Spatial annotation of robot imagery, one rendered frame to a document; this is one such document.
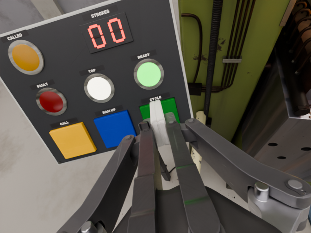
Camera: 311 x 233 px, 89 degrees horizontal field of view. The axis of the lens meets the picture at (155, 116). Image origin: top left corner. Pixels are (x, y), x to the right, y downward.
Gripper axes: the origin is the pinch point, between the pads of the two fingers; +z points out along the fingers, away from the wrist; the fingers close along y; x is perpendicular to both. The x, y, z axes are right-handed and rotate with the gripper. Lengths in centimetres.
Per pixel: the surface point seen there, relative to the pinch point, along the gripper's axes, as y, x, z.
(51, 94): -19.2, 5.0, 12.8
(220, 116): 27, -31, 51
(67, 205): -93, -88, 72
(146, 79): -0.8, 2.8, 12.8
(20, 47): -20.0, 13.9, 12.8
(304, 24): 47, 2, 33
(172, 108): 2.8, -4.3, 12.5
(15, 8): -194, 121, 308
